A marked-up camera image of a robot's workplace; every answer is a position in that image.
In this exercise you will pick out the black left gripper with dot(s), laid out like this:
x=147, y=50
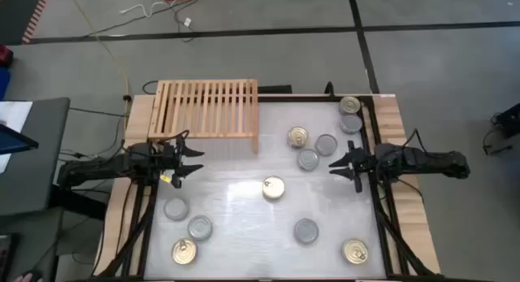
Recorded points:
x=166, y=160

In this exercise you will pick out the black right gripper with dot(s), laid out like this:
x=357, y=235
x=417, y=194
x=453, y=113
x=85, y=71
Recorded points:
x=365, y=162

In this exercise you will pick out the silver-lid green-label tuna can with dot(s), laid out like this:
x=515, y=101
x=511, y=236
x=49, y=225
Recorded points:
x=351, y=123
x=326, y=144
x=176, y=209
x=308, y=159
x=306, y=231
x=200, y=227

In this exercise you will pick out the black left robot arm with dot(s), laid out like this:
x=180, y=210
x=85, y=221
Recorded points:
x=101, y=166

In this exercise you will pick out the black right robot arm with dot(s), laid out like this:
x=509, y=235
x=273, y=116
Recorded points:
x=426, y=160

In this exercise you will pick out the wooden slatted shelf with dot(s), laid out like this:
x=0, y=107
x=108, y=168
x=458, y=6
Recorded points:
x=203, y=134

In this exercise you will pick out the small yellow tag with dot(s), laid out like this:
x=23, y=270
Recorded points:
x=165, y=178

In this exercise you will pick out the black table clamp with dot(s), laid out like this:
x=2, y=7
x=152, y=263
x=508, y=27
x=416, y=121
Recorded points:
x=329, y=89

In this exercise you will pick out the black flat block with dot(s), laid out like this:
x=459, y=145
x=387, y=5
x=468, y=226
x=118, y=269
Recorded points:
x=274, y=89

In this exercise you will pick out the black floor tape line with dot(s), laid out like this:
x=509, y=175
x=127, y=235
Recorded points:
x=243, y=31
x=361, y=42

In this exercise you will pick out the white plug adapter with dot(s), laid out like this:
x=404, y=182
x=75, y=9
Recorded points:
x=187, y=22

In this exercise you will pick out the grey desk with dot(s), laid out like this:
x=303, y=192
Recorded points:
x=36, y=172

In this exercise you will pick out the black monitor blue screen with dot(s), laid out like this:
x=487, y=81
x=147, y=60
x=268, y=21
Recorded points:
x=12, y=140

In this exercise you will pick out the white paper sheet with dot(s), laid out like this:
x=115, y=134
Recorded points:
x=16, y=115

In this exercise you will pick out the person's hand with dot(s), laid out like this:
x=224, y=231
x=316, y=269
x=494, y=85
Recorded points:
x=24, y=278

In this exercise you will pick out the blue object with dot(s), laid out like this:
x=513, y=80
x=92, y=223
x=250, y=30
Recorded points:
x=3, y=83

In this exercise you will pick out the dark laptop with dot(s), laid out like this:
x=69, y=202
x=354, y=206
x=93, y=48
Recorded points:
x=6, y=253

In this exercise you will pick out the red object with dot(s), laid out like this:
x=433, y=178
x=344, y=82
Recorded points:
x=5, y=56

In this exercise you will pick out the dark mat orange striped edge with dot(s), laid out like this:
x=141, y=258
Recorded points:
x=16, y=14

